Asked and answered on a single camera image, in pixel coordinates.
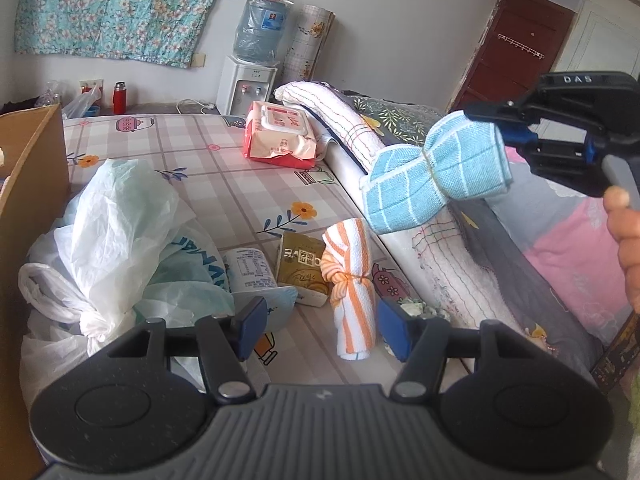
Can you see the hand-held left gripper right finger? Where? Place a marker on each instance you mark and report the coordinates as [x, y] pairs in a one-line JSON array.
[[395, 332]]

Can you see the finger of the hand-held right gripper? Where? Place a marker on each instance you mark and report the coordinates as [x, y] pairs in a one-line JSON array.
[[560, 160], [500, 111]]

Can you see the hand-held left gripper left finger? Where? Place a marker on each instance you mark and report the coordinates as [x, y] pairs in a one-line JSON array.
[[250, 327]]

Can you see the white blue tissue pack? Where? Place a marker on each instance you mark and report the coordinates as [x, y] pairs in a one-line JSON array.
[[250, 270]]

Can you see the orange striped towel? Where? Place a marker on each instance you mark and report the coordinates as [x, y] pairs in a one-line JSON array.
[[350, 280]]

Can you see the gold tissue pack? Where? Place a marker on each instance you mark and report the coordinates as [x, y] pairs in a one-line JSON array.
[[302, 270]]

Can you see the blue checkered towel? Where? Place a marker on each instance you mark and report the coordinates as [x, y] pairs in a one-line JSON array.
[[440, 170]]

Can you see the brown cardboard box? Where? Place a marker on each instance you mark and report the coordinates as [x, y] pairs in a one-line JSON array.
[[30, 170]]

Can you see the person's right hand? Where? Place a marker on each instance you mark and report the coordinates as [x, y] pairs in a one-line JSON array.
[[627, 250]]

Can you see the brown door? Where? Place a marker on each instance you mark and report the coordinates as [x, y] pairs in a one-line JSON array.
[[510, 45]]

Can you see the white hook rack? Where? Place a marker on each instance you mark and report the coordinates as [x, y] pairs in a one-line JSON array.
[[520, 46]]

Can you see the white door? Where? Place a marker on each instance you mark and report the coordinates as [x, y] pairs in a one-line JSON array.
[[605, 35]]

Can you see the blue printed plastic bag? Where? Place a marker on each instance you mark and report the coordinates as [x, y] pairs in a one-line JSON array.
[[200, 270]]

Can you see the grey pink quilt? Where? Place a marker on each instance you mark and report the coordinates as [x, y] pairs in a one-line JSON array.
[[555, 240]]

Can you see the dark floral pillow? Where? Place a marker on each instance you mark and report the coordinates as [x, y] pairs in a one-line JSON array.
[[400, 120]]

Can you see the white striped folded blanket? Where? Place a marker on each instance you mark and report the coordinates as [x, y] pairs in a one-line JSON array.
[[345, 115]]

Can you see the white plastic bag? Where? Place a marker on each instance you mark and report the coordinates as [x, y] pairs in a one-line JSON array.
[[115, 220]]

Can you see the red wet wipes pack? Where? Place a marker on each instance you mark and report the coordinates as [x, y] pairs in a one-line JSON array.
[[277, 135]]

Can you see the dark patterned cloth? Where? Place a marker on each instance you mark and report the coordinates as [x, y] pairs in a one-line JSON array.
[[617, 350]]

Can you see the rolled floral mat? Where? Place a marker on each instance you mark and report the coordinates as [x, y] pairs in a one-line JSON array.
[[307, 45]]

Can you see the blue water jug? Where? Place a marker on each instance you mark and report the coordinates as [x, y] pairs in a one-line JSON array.
[[262, 35]]

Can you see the red thermos bottle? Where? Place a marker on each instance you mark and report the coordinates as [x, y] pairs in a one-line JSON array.
[[119, 100]]

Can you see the clear plastic bag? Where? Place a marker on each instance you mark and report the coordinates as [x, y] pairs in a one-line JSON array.
[[82, 102]]

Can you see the beige wall switch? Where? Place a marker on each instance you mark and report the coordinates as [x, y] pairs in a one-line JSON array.
[[199, 60]]

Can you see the white wall socket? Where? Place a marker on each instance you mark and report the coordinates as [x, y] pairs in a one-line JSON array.
[[91, 86]]

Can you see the teal floral wall cloth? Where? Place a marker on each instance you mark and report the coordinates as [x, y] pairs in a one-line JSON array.
[[115, 5]]

